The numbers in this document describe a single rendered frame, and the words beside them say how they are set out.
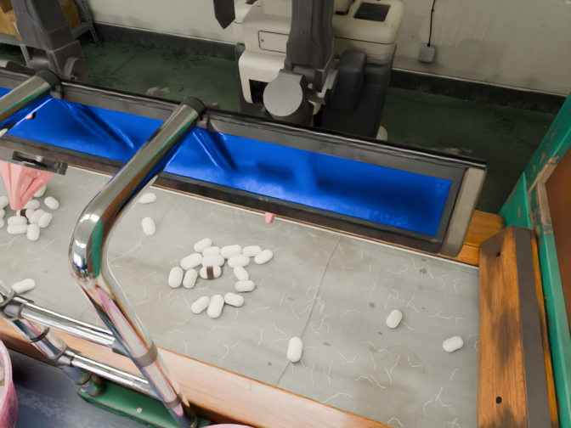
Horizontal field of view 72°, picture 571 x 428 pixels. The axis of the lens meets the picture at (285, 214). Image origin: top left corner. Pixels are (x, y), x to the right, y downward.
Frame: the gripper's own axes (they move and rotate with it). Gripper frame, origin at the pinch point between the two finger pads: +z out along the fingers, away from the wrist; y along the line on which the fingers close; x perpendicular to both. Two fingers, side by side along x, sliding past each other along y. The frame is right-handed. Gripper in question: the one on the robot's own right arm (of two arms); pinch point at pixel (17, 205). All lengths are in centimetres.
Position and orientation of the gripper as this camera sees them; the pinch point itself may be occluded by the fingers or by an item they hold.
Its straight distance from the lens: 79.5
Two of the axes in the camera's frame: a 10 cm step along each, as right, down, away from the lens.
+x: 2.0, 0.8, 9.8
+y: 9.5, 2.3, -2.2
